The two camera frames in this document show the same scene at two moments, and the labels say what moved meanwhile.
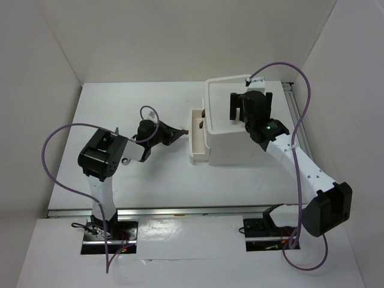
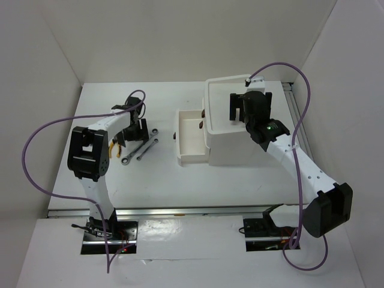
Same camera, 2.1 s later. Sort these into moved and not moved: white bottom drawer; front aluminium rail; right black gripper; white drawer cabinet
Moved: white bottom drawer
Not moved: white drawer cabinet; right black gripper; front aluminium rail
